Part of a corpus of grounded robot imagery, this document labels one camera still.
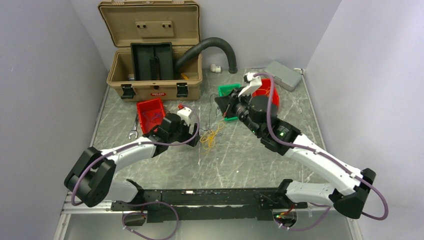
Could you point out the red plastic bin right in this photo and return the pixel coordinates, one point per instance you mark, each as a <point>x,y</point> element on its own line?
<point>265,89</point>

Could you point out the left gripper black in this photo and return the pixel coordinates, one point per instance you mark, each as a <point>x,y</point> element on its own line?
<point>186,128</point>

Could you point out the black toolbox tray insert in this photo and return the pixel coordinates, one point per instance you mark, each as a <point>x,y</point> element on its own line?
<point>152,61</point>

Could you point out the red plastic bin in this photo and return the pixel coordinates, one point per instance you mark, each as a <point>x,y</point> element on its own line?
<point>150,113</point>
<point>265,89</point>

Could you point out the silver wrench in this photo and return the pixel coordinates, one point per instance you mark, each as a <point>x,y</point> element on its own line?
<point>133,133</point>

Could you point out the green plastic bin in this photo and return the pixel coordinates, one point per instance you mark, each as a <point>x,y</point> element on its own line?
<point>224,90</point>

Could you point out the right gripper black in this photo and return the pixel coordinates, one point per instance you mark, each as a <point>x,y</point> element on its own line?
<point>227,103</point>

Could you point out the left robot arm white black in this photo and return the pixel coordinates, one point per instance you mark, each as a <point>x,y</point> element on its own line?
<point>92,179</point>

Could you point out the grey plastic case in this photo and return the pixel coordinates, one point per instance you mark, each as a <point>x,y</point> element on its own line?
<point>283,76</point>

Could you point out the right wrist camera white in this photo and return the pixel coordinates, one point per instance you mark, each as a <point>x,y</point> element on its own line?
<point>254,82</point>

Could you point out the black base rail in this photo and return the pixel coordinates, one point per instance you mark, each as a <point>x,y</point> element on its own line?
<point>209,204</point>

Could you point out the white pipe fitting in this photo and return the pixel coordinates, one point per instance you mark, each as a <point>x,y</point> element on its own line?
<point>215,68</point>

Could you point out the tan plastic toolbox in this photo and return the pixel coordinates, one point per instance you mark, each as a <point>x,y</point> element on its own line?
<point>150,36</point>

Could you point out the red plastic bin left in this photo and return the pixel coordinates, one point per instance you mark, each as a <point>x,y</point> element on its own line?
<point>150,113</point>

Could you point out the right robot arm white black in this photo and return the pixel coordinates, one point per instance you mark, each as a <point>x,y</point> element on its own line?
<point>347,187</point>

